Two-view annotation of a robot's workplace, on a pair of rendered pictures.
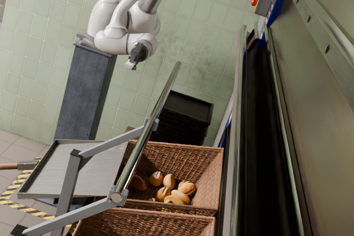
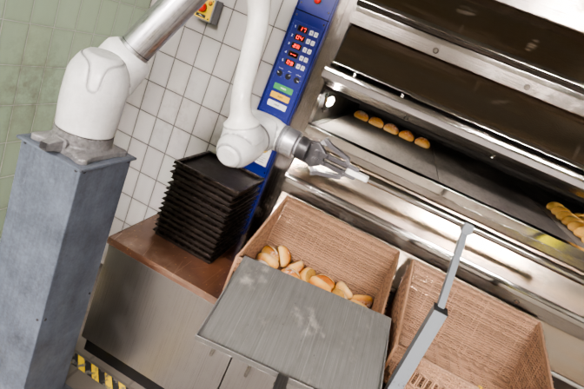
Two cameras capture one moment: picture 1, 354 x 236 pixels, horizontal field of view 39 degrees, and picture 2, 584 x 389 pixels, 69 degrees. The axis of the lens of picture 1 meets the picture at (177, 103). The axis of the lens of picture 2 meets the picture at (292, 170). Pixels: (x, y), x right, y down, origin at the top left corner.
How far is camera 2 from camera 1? 2.46 m
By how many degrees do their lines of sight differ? 75
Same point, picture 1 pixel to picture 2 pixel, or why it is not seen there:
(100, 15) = (117, 95)
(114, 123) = not seen: outside the picture
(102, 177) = (343, 312)
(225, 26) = (114, 32)
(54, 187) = (355, 370)
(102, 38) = (251, 150)
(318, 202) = not seen: outside the picture
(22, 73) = not seen: outside the picture
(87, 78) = (96, 214)
